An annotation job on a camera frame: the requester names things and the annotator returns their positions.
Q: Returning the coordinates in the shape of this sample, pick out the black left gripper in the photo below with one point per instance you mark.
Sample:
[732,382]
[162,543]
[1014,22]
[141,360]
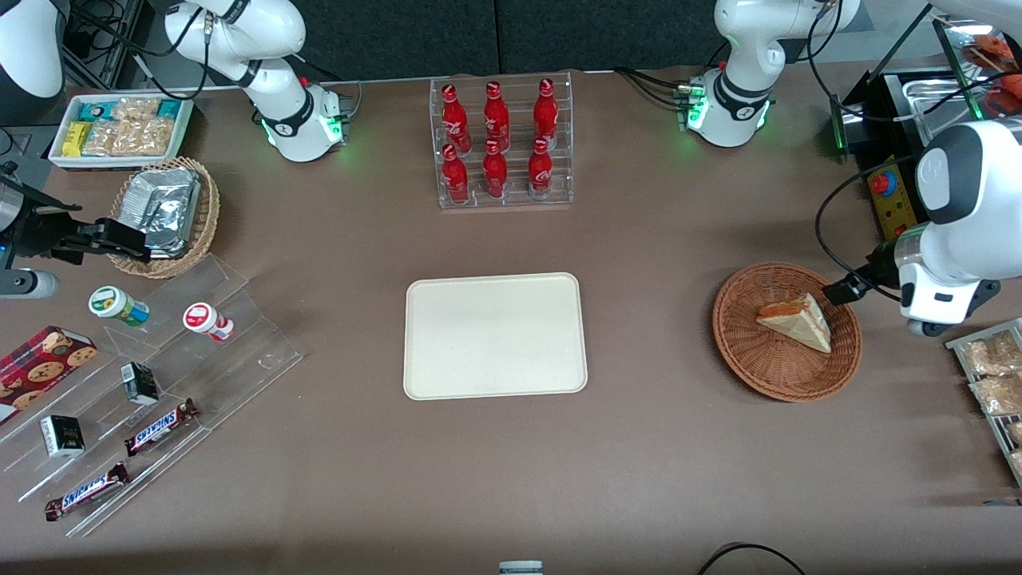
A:
[877,267]

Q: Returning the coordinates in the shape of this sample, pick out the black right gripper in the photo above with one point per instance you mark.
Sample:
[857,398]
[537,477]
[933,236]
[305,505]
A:
[36,229]

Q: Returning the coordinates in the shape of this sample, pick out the triangular sandwich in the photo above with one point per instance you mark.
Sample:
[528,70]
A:
[798,321]

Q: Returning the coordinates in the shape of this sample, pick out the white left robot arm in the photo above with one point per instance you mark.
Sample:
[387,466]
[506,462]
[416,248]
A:
[738,48]

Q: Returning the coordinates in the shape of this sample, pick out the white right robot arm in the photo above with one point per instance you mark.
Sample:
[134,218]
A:
[263,80]

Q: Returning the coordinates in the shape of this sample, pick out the light wicker basket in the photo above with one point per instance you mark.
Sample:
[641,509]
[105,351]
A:
[204,216]

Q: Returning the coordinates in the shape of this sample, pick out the brown wicker basket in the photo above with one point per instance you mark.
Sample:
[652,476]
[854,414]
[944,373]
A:
[758,359]

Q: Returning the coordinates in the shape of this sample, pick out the cream plastic tray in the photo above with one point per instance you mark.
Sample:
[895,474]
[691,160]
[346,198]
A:
[495,335]

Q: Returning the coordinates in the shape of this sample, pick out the silver foil packet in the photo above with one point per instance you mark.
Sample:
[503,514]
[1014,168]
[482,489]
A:
[164,208]

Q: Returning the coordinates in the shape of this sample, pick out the green lid cup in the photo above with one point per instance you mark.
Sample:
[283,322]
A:
[116,305]

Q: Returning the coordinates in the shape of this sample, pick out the white snack box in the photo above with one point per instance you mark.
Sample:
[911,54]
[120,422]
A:
[120,161]

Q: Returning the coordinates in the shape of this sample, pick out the black food warmer case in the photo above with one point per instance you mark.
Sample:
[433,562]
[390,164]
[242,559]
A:
[894,200]

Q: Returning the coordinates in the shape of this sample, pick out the clear bag of crackers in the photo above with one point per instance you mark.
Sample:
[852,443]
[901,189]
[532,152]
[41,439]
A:
[145,137]
[134,109]
[100,138]

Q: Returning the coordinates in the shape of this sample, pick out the yellow snack bar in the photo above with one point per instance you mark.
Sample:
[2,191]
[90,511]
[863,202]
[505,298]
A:
[75,139]

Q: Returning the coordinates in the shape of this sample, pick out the red lid cup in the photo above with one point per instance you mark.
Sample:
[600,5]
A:
[204,319]

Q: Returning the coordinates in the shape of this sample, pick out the teal snack packet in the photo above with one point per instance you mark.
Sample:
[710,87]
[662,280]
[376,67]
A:
[168,109]
[93,112]

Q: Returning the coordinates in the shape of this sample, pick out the grey snack rack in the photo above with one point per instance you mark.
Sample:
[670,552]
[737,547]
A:
[970,345]

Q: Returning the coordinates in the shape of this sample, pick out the small black carton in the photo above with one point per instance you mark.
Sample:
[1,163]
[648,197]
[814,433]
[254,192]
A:
[62,436]
[140,383]

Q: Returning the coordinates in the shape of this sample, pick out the red cookie box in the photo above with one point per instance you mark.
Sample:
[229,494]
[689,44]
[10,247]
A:
[44,371]

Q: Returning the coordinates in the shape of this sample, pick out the clear bag of pastries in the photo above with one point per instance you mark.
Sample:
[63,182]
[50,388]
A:
[998,395]
[990,355]

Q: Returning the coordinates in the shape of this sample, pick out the clear acrylic stepped display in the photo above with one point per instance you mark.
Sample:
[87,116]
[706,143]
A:
[231,367]

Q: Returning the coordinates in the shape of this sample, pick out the snickers chocolate bar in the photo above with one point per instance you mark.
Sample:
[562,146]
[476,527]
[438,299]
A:
[86,492]
[160,427]

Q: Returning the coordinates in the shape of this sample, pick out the steel warmer pan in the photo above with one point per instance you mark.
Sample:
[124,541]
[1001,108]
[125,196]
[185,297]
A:
[942,100]

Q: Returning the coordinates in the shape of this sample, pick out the orange fried skewer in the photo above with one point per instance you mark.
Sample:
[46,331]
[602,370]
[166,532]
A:
[990,49]
[1008,92]

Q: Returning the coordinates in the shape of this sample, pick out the red cola bottle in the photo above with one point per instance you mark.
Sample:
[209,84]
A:
[495,174]
[455,180]
[546,113]
[454,120]
[496,118]
[540,172]

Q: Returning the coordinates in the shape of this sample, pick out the clear acrylic bottle rack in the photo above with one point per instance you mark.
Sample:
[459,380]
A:
[515,200]

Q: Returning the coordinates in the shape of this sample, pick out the grey device edge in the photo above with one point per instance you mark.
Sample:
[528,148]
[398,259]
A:
[520,568]

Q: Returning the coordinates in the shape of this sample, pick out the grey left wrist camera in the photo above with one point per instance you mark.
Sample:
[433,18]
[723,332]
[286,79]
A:
[928,327]

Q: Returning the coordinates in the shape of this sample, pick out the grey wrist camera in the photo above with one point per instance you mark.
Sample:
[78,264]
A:
[928,327]
[28,284]

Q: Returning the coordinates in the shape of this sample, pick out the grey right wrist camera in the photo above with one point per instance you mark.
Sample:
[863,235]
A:
[28,284]

